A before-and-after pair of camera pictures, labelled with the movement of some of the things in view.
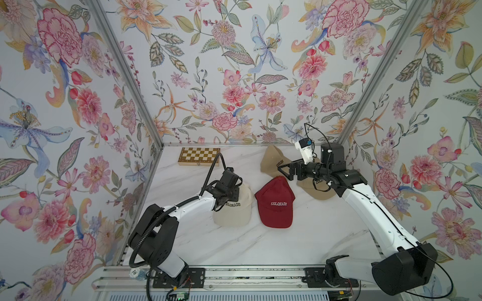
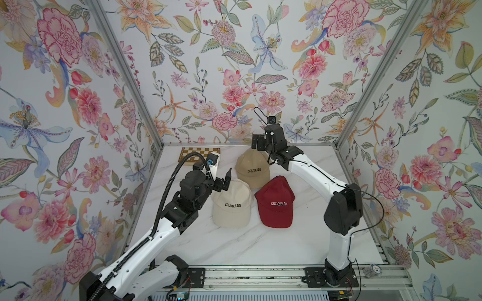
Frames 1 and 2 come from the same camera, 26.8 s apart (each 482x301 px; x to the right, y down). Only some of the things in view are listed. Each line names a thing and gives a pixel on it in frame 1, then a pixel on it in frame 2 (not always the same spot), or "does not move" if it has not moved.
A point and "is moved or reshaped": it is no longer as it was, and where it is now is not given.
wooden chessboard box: x=199 y=156 does not move
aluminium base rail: x=217 y=279 does not move
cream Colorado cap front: x=233 y=213 does not move
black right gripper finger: x=289 y=175 -> x=261 y=143
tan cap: x=272 y=159 is moved or reshaped
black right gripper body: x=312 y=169 -> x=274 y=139
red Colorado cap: x=275 y=200 does not move
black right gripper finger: x=297 y=162 -> x=255 y=138
